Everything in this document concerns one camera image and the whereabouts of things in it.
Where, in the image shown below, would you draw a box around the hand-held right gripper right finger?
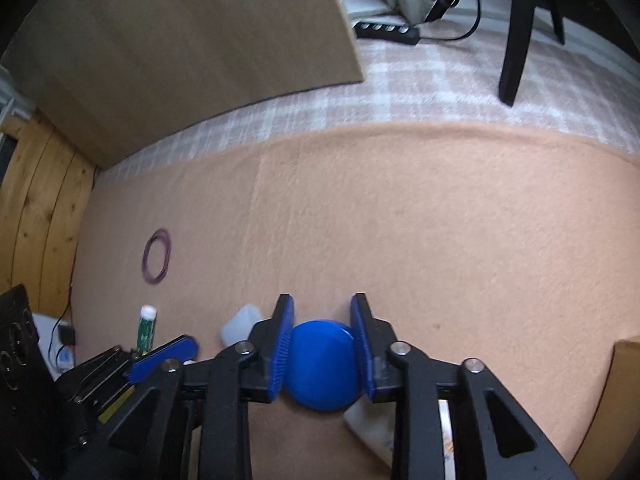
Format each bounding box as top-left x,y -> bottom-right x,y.
350,292 -> 576,480

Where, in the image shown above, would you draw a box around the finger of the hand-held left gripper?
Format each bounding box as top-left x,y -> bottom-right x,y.
129,335 -> 199,386
55,345 -> 140,406

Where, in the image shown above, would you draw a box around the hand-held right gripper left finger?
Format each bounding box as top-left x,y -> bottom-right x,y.
100,292 -> 296,480

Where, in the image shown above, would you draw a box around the green lip balm tube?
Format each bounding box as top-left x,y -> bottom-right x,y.
135,305 -> 158,352

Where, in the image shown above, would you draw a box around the yellow and grey card package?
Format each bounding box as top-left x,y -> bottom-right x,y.
100,385 -> 133,423

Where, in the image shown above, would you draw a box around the blue round tin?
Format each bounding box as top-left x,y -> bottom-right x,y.
285,320 -> 362,412

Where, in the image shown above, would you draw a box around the cardboard box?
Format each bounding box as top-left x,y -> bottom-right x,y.
570,340 -> 640,480

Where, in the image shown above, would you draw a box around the printed tissue pack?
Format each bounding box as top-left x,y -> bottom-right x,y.
342,399 -> 457,471

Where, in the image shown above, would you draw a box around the brown rubber bands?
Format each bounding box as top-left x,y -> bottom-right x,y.
142,228 -> 174,285

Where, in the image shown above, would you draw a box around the pine wood panel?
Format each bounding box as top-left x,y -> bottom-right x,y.
0,110 -> 96,313

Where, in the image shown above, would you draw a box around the plaid cloth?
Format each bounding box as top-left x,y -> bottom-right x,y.
95,35 -> 640,181

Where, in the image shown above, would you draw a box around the light laminate wooden board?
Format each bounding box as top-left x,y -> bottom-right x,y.
0,0 -> 365,170

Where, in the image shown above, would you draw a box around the black power strip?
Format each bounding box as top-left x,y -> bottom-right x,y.
352,21 -> 421,46

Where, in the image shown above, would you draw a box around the black chair leg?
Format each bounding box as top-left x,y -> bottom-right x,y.
499,0 -> 566,107

